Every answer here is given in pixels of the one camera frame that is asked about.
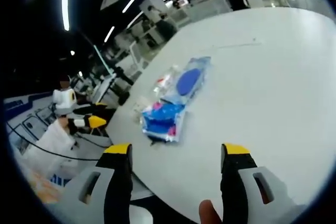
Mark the black stand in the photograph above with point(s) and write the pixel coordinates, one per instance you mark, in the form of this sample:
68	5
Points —
123	85

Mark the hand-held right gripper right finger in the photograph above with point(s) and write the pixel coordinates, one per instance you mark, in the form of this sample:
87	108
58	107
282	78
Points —
233	182

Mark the blue and pink packet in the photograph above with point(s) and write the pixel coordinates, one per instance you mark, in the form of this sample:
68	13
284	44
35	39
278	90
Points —
161	121

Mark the white tabletop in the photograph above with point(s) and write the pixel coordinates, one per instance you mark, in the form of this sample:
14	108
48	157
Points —
257	82

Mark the clear packet with blue oval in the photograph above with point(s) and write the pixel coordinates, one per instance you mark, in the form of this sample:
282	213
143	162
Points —
190	82

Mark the person's right hand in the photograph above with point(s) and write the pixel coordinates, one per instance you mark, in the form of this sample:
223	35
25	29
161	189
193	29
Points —
208	213

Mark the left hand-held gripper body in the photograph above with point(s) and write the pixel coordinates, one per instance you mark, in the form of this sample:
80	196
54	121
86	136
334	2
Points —
64	100

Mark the orange patterned item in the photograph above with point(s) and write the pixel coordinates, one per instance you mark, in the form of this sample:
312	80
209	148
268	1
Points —
43	187

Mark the clear plastic bag red print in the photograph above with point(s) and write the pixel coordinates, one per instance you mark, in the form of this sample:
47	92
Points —
168	81

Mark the short ceiling light strip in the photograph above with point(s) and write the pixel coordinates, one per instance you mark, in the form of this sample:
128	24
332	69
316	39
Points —
109	34

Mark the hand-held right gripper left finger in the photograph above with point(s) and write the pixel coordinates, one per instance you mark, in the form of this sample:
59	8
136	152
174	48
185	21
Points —
118	182

